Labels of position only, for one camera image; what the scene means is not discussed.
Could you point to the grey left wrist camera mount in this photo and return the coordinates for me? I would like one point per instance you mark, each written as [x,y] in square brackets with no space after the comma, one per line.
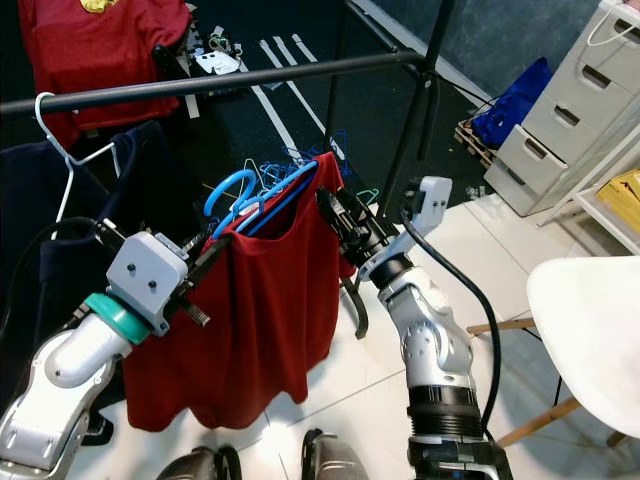
[150,275]

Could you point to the grey drawer cabinet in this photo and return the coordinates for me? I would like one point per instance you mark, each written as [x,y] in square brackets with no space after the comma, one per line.
[560,130]

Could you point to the black clothes rack rail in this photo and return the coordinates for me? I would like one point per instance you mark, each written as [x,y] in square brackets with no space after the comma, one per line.
[260,76]

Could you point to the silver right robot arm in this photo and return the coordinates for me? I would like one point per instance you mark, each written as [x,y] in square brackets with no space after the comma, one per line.
[435,350]

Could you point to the black clothes rack post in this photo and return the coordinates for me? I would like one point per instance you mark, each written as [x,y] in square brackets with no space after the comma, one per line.
[405,110]

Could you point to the grey robot right leg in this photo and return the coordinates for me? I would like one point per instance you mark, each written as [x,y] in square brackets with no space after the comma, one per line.
[335,460]

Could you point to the grey robot left leg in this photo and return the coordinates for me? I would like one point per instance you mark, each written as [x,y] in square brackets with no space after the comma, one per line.
[200,465]

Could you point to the white shelf unit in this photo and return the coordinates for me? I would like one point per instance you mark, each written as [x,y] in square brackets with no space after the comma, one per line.
[610,240]

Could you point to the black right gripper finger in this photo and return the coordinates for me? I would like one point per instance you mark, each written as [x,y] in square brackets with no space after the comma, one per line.
[335,205]

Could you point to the white and black device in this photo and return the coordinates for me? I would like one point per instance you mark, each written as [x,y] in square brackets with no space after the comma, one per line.
[215,62]

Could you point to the black clothes rack crossbar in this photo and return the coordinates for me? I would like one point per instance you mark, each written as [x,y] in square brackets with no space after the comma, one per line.
[382,28]

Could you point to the navy shirt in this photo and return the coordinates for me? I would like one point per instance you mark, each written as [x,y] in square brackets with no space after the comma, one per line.
[40,260]

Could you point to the blue plastic hanger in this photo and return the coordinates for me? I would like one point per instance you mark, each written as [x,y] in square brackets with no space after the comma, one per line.
[280,196]

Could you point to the white chair with wooden legs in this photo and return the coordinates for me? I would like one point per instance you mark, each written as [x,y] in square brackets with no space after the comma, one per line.
[590,330]

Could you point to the blue bag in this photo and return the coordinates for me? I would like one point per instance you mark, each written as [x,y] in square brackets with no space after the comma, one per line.
[515,105]

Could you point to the dark red shirt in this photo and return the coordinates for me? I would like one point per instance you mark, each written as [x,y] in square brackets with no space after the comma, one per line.
[240,330]

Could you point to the red shirt with yellow print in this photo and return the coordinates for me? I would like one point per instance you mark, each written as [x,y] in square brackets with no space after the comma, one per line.
[100,60]

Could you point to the yellow box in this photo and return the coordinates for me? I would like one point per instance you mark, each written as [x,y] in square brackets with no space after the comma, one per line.
[622,198]

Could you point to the grey robot leg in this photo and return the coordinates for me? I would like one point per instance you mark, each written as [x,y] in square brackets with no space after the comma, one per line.
[200,465]
[335,460]

